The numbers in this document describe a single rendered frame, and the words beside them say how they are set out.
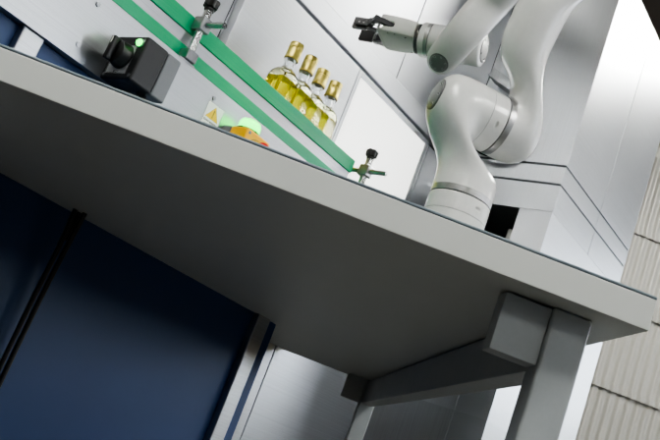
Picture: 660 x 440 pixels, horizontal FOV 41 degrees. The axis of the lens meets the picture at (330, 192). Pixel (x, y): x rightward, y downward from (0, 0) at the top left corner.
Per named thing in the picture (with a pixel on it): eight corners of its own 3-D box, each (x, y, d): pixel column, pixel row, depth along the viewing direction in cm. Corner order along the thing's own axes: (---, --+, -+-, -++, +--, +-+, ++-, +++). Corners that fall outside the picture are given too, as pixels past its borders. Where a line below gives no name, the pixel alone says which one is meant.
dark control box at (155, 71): (131, 104, 149) (151, 61, 151) (162, 106, 144) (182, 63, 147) (96, 79, 143) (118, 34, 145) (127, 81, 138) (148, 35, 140)
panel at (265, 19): (385, 240, 267) (421, 140, 276) (393, 241, 265) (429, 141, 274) (196, 87, 201) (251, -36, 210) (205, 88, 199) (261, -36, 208)
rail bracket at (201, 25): (187, 68, 160) (215, 6, 164) (215, 69, 156) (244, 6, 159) (172, 56, 157) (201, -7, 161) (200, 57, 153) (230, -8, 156)
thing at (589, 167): (523, 272, 344) (585, 76, 368) (617, 290, 321) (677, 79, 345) (447, 196, 293) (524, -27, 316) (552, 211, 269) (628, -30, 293)
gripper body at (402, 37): (433, 37, 219) (392, 30, 224) (424, 15, 210) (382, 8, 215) (423, 63, 217) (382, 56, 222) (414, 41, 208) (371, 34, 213)
